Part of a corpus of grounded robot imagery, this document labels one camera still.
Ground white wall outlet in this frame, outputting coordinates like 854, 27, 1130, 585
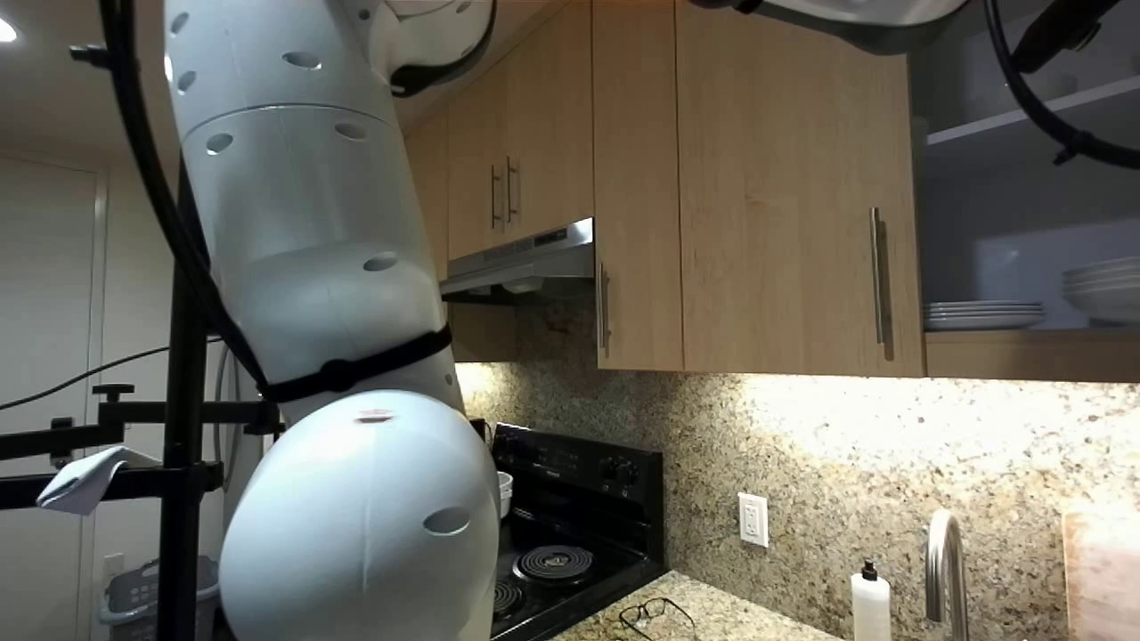
738, 492, 769, 548

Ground stacked white bowls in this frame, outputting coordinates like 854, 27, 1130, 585
1061, 257, 1140, 325

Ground left wooden cabinet door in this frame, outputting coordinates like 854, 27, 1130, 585
592, 0, 686, 370

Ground black stove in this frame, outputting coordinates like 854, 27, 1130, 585
479, 420, 668, 641

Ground stacked white plates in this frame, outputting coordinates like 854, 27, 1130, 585
928, 299, 1044, 330

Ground chrome kitchen faucet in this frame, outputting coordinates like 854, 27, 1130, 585
922, 508, 970, 641

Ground white soap dispenser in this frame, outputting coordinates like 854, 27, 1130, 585
852, 564, 891, 641

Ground eyeglasses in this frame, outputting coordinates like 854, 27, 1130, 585
619, 598, 699, 641

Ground wooden cutting board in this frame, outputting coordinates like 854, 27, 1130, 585
1061, 508, 1140, 641

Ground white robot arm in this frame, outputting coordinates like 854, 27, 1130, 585
163, 0, 499, 641

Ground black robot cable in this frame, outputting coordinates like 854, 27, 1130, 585
981, 0, 1140, 171

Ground wooden cabinet door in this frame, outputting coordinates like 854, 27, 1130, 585
592, 0, 686, 370
677, 2, 922, 374

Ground stainless range hood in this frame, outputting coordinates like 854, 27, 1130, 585
442, 218, 597, 295

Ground middle door metal handle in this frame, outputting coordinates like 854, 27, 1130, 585
869, 211, 894, 359

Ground black camera stand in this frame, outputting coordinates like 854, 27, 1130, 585
0, 0, 289, 641

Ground middle wooden cabinet door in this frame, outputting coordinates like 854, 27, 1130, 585
677, 2, 922, 374

